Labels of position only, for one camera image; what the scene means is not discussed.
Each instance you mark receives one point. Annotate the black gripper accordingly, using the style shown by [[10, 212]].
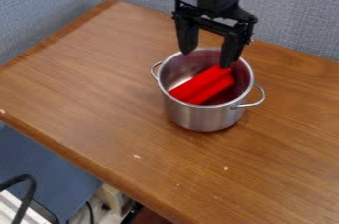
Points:
[[221, 16]]

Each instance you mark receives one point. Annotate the red block object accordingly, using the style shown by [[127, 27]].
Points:
[[205, 85]]

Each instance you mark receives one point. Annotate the stainless steel pot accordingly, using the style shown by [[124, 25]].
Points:
[[221, 111]]

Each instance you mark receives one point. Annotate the white clutter under table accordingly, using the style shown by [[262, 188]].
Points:
[[107, 207]]

